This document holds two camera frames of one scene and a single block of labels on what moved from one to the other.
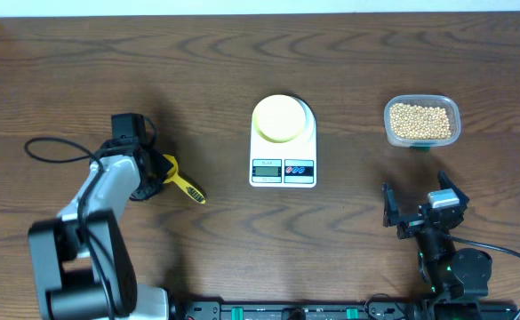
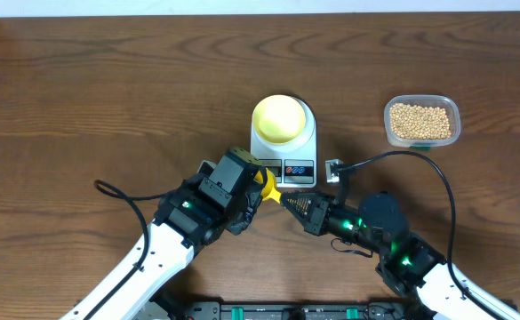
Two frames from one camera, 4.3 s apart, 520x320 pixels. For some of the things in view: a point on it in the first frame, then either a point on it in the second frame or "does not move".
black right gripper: x=409 y=226 to x=315 y=222
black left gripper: x=164 y=164 to x=240 y=223
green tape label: x=422 y=148 does not move
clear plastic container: x=422 y=120 does not move
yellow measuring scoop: x=172 y=177 to x=270 y=191
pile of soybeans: x=417 y=122 does not move
